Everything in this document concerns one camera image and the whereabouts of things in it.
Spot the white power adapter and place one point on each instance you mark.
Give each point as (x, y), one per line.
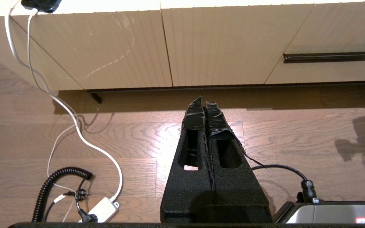
(101, 209)

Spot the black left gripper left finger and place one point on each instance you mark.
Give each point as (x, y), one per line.
(187, 190)

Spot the black rectangular block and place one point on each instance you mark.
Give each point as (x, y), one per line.
(96, 97)

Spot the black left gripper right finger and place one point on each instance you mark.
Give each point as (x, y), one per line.
(242, 193)

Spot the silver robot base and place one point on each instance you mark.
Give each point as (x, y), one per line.
(334, 213)

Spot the black smartphone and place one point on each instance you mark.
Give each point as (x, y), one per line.
(41, 4)

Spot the long white cabinet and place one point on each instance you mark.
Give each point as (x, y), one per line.
(201, 44)

